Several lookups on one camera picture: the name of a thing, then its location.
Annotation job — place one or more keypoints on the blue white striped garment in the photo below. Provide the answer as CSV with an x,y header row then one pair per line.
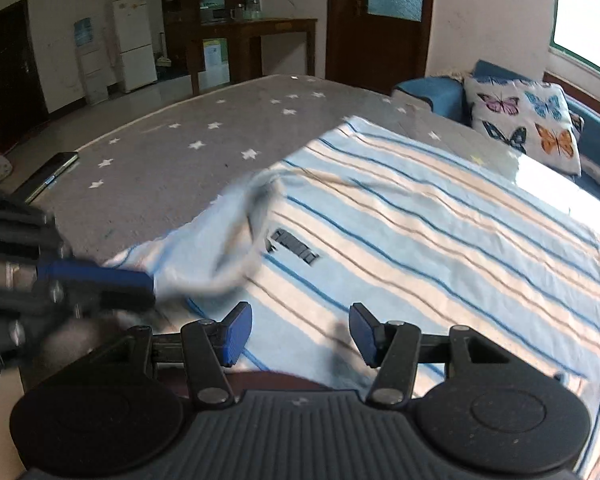
x,y
430,240

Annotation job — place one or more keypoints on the blue sofa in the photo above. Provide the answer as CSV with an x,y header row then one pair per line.
x,y
430,92

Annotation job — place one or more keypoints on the black smartphone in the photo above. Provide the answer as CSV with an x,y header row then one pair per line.
x,y
45,172

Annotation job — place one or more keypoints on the white broom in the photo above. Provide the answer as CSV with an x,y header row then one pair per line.
x,y
163,59

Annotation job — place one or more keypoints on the butterfly print pillow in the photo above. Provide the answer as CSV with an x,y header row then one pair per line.
x,y
525,115

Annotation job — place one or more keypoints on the pale green sign board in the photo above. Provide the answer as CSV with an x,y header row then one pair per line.
x,y
215,62

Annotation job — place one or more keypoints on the dark wooden side table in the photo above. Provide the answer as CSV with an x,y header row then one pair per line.
x,y
260,26

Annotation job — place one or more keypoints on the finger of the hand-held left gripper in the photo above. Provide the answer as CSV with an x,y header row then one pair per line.
x,y
115,301
95,276

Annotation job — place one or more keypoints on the grey star tablecloth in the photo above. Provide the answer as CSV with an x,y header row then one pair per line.
x,y
180,125

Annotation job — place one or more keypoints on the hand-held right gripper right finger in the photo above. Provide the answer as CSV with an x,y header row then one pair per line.
x,y
362,335

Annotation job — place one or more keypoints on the dark wooden display cabinet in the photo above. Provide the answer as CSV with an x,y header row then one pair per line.
x,y
180,20

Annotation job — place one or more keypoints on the white water dispenser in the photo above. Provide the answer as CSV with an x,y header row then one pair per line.
x,y
91,65

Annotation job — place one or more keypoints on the white refrigerator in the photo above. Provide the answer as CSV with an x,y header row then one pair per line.
x,y
135,45

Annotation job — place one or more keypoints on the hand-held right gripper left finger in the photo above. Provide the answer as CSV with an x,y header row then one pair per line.
x,y
237,335

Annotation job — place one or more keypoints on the dark wooden glass door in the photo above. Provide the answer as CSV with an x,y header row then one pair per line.
x,y
350,40

